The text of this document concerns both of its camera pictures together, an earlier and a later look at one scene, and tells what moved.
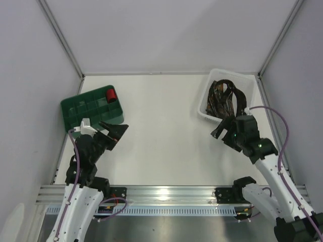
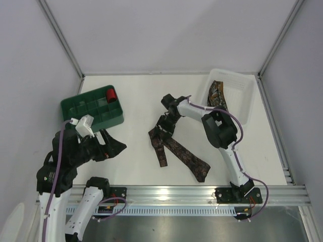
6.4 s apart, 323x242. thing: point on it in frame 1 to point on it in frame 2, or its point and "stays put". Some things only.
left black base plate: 117,192 stays put
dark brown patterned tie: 219,99 to 160,139
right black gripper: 229,133 to 163,125
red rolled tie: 111,95 stays put
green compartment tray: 101,105 stays put
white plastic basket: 246,82 stays put
